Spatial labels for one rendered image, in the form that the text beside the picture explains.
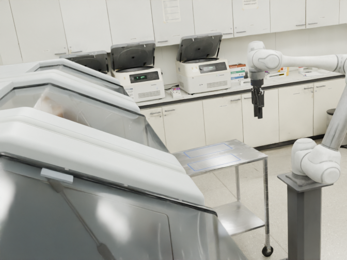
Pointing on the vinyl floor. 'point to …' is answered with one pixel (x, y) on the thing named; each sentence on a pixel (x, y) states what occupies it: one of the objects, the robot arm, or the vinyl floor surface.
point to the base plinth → (286, 143)
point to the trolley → (200, 155)
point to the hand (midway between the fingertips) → (257, 112)
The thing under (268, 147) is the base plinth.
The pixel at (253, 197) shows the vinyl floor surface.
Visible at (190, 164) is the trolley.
